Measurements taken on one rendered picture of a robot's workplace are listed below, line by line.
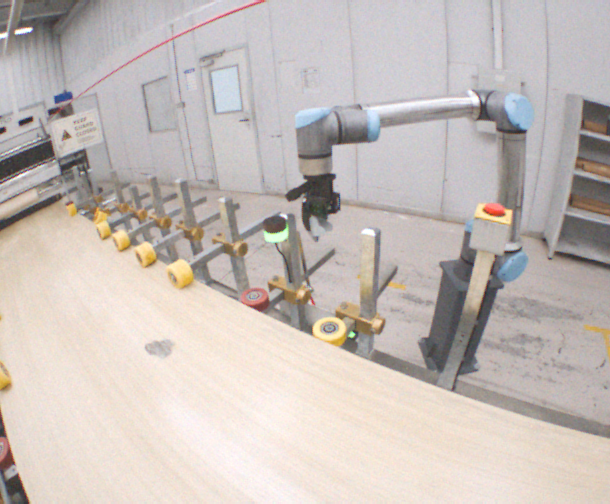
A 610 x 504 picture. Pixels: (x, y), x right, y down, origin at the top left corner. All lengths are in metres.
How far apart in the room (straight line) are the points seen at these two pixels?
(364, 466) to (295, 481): 0.12
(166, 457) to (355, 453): 0.35
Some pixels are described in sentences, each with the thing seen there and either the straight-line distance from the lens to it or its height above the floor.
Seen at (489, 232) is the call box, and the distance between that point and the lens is 0.60.
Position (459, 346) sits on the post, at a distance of 0.80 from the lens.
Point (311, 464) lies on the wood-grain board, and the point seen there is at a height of 0.90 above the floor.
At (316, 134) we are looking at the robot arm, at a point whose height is 1.32.
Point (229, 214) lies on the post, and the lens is 1.02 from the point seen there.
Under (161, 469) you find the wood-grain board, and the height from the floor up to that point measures 0.90.
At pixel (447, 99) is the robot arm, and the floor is 1.40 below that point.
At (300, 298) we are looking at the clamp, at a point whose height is 0.86.
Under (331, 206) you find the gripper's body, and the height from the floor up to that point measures 1.12.
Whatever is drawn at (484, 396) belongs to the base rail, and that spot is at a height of 0.70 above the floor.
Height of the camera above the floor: 1.44
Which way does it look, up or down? 30 degrees down
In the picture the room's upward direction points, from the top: 5 degrees counter-clockwise
